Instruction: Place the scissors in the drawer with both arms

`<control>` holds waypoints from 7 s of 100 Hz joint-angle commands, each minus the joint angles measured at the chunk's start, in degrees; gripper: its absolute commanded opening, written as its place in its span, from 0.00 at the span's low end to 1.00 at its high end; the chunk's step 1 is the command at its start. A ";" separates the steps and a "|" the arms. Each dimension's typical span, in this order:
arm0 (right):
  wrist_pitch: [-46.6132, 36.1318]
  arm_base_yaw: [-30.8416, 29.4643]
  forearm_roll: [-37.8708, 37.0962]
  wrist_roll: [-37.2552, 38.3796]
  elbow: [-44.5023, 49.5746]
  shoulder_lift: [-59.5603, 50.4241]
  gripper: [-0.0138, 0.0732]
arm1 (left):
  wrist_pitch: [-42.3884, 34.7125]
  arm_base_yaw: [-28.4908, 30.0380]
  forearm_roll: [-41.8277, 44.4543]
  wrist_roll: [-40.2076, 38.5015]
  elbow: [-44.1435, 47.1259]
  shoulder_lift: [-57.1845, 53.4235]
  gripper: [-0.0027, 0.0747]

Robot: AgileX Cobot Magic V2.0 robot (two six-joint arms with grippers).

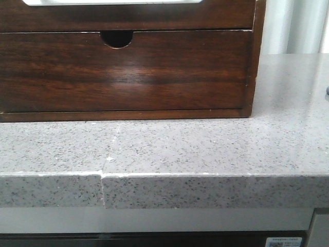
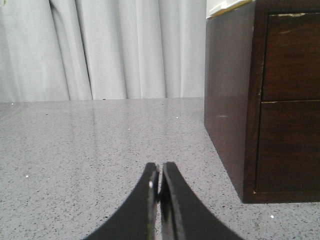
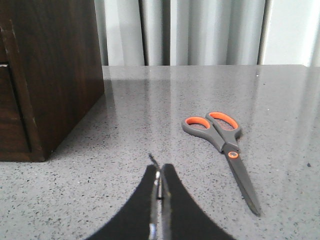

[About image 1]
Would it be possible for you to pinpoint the wooden drawer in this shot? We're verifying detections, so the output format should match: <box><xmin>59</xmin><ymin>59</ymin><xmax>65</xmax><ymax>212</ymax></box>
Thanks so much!
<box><xmin>1</xmin><ymin>30</ymin><xmax>252</xmax><ymax>113</ymax></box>
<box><xmin>1</xmin><ymin>1</ymin><xmax>255</xmax><ymax>32</ymax></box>

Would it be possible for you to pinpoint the dark wooden drawer cabinet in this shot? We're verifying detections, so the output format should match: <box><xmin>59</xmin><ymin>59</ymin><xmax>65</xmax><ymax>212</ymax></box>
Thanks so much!
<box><xmin>1</xmin><ymin>1</ymin><xmax>266</xmax><ymax>122</ymax></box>

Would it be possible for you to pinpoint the black appliance under counter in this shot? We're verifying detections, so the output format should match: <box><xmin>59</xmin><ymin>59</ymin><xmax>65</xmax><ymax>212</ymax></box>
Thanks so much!
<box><xmin>1</xmin><ymin>231</ymin><xmax>307</xmax><ymax>246</ymax></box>

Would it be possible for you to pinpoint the white QR code sticker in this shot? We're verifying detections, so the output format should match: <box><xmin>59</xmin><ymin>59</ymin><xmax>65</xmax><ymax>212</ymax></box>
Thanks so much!
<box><xmin>265</xmin><ymin>237</ymin><xmax>303</xmax><ymax>247</ymax></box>

